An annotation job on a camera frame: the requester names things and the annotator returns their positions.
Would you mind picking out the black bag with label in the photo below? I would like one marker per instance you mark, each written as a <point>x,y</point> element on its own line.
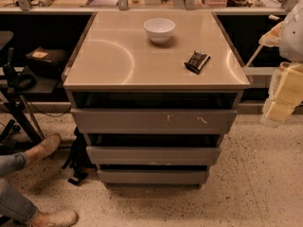
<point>47,63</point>

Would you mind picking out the tan shoe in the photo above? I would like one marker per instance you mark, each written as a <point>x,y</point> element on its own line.
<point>48,146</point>
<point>64,218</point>

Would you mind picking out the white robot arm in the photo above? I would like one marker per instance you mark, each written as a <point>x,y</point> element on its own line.
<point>291,38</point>

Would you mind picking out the black snack packet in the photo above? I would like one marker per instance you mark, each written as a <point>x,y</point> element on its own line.
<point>196,62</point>

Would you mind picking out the tan upper shoe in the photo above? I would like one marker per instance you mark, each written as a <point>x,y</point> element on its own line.
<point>48,146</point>

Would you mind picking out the grey drawer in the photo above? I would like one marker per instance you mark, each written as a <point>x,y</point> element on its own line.
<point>153,156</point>
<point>153,177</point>
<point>154,121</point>

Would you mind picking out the blue jeans leg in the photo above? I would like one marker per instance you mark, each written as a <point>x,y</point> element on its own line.
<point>15,205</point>
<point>12,163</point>

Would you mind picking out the grey middle drawer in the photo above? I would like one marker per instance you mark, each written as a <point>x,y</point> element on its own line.
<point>153,156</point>

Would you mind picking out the black headphones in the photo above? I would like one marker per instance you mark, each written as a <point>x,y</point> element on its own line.
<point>17,81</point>

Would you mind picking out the grey bottom drawer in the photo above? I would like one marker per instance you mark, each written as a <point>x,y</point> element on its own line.
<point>153,177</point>

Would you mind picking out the tan lower shoe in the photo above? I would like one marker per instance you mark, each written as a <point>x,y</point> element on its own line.
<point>64,218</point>

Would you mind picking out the white ceramic bowl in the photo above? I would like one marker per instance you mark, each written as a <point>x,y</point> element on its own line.
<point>159,30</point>

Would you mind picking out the blue jeans lower leg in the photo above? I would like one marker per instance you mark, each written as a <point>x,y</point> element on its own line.
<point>15,205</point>

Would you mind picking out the blue jeans upper leg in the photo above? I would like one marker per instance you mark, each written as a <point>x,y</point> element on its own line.
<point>12,163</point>

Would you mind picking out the grey drawer cabinet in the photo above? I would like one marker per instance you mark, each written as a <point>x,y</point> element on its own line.
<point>119,67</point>

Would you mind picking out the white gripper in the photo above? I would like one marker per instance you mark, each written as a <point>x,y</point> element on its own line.
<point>293,38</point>

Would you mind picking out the grey top drawer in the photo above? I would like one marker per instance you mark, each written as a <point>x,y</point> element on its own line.
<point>154,121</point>

